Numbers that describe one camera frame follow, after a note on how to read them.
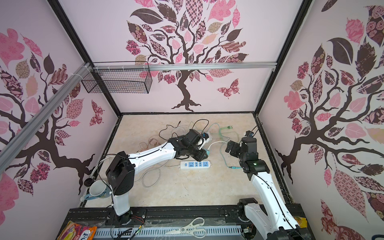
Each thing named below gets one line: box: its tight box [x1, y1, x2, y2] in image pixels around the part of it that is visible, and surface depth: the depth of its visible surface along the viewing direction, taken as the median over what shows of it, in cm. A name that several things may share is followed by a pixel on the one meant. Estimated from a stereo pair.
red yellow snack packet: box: [57, 220, 98, 240], surface depth 69 cm
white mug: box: [84, 179, 112, 201], surface depth 76 cm
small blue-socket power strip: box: [179, 160, 212, 169], surface depth 91 cm
